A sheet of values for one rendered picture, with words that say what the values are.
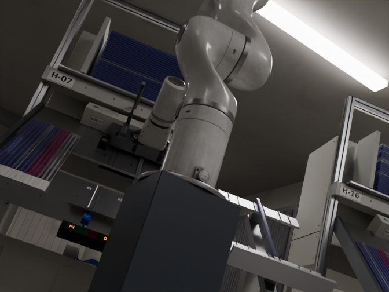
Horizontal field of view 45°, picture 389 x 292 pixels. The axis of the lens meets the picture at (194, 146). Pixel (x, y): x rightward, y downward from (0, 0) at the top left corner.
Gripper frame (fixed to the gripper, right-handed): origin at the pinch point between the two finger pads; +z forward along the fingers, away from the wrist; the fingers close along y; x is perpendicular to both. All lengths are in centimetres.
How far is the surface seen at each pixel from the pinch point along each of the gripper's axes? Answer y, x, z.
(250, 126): -107, -299, 110
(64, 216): 17.4, 35.6, 7.8
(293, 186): -207, -351, 189
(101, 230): 5.5, 35.6, 8.1
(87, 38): 45, -81, -1
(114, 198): 5.2, 19.7, 7.6
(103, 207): 7.3, 27.5, 6.3
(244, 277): -46, 27, 14
